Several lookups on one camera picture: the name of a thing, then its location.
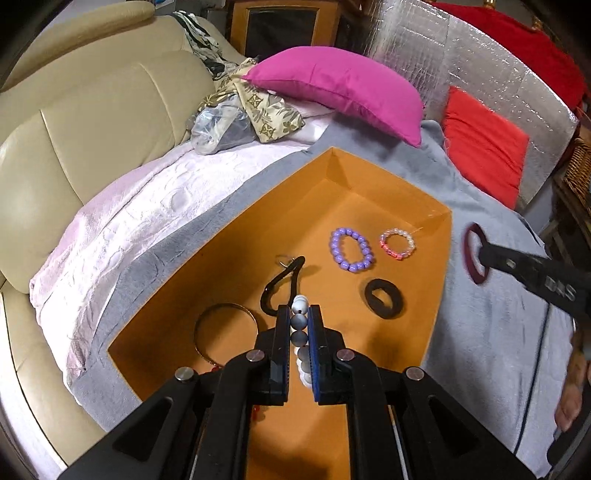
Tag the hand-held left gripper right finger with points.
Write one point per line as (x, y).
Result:
(316, 350)

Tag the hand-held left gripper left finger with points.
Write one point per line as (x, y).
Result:
(282, 350)

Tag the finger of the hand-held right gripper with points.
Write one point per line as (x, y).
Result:
(496, 257)

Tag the maroon bangle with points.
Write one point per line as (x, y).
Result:
(468, 258)

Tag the black hair scrunchie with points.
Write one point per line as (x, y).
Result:
(371, 304)

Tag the silver metal bangle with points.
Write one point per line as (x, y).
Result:
(199, 341)

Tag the orange box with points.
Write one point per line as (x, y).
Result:
(369, 194)

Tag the person's right hand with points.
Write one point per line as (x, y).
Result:
(575, 383)

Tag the wooden shelf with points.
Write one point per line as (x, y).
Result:
(565, 217)

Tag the grey blanket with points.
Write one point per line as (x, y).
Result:
(485, 332)

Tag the red cushion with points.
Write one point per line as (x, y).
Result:
(489, 152)

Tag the wicker basket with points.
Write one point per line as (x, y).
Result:
(579, 170)

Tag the silver foil insulation sheet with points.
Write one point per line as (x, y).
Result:
(466, 60)

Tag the pale pink textured blanket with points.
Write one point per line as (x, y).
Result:
(152, 198)

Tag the red blanket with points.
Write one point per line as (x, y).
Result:
(521, 41)

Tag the clear plastic bag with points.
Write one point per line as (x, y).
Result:
(221, 127)

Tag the magenta pillow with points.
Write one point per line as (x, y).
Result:
(337, 87)

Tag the beige patterned cloth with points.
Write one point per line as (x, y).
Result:
(265, 110)

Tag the beige leather sofa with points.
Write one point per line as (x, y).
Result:
(69, 120)

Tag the wooden cabinet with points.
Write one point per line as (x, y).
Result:
(281, 25)

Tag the green floral cloth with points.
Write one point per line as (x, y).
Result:
(203, 41)

